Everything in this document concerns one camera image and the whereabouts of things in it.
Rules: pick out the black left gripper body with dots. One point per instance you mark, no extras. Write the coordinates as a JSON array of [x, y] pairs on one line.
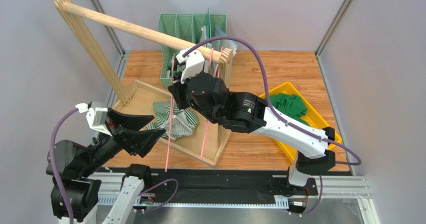
[[115, 133]]

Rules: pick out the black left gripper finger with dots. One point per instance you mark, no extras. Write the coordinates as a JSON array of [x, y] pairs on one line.
[[128, 121], [141, 142]]

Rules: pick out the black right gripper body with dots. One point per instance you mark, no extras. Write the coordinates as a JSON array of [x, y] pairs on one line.
[[179, 93]]

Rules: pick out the green white striped tank top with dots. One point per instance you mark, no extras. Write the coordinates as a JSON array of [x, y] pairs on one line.
[[183, 123]]

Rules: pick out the pink wire hanger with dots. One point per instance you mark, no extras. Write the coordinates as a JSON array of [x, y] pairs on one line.
[[214, 73]]

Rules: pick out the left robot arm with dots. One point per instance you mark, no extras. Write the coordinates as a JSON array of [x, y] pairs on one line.
[[74, 196]]

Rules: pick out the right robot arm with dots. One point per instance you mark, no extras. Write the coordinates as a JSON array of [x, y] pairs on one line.
[[244, 112]]

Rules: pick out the wooden clothes rack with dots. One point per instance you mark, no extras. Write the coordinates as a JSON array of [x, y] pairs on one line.
[[206, 148]]

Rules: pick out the white folders in organizer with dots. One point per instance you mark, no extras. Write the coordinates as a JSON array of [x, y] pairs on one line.
[[211, 25]]

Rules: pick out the mint green file organizer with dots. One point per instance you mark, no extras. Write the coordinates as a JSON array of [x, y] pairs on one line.
[[178, 25]]

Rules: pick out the yellow plastic tray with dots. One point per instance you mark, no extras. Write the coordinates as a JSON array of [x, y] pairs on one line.
[[319, 115]]

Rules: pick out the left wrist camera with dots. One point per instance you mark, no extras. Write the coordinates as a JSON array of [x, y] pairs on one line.
[[96, 116]]

